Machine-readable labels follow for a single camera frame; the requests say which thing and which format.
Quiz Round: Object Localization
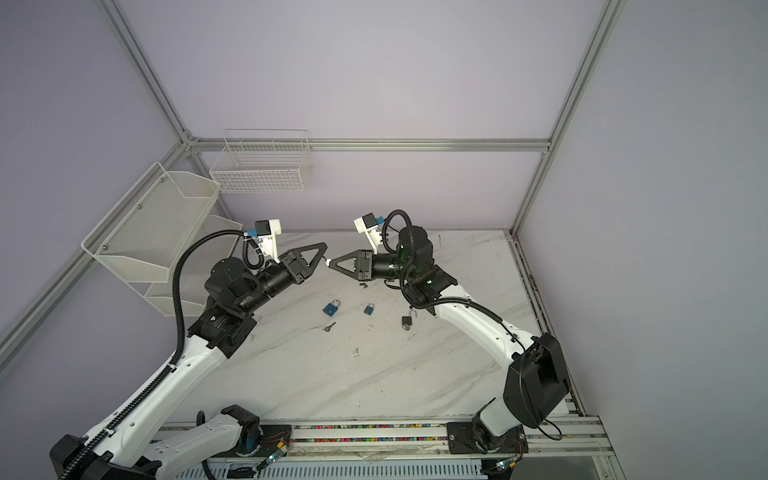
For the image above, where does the large blue padlock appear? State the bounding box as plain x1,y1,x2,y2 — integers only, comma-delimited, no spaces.
323,299,341,317

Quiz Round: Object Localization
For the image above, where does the aluminium mounting rail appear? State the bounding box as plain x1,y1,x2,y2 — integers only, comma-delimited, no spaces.
277,415,616,461

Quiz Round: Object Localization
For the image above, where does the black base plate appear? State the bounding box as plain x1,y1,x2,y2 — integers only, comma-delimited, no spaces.
212,424,293,459
446,422,529,455

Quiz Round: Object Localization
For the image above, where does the white wire basket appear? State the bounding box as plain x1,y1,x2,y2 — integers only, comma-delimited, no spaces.
209,129,314,194

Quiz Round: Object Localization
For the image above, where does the upper white mesh shelf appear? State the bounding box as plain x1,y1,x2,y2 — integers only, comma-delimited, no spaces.
81,163,221,283

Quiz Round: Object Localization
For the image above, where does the black corrugated cable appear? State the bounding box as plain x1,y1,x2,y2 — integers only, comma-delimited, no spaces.
381,209,415,256
170,229,247,367

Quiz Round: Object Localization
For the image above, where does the right black corrugated cable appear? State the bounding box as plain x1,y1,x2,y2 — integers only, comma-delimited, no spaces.
381,209,415,256

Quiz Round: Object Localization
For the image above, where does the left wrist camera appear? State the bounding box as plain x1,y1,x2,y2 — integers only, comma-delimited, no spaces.
253,219,282,260

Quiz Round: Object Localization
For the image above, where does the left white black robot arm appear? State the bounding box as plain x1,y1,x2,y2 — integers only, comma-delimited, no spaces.
50,233,327,479

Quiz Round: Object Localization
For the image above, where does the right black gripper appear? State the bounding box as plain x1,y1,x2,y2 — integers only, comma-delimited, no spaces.
329,250,414,287

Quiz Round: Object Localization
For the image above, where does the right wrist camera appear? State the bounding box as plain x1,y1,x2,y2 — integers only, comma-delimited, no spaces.
354,213,384,254

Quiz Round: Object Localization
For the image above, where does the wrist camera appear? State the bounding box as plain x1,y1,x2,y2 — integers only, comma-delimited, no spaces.
253,219,282,260
354,213,384,254

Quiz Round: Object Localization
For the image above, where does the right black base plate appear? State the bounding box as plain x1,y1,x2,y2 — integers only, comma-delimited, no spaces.
446,422,529,455

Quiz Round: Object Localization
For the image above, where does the left black corrugated cable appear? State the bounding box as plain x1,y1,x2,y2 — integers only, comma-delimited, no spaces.
170,229,247,367

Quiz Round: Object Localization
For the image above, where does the lower white mesh shelf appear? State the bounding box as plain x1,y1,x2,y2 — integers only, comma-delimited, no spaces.
142,215,242,318

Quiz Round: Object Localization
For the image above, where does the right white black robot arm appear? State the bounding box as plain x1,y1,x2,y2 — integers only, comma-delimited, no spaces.
326,226,571,453

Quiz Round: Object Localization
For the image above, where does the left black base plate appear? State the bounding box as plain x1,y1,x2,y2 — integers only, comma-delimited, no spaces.
212,424,293,459

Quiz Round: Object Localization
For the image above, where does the aluminium frame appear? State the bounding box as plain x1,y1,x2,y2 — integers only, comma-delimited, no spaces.
1,1,626,378

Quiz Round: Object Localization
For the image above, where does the white mesh shelf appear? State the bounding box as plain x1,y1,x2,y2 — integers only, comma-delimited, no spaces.
142,215,242,318
81,163,221,283

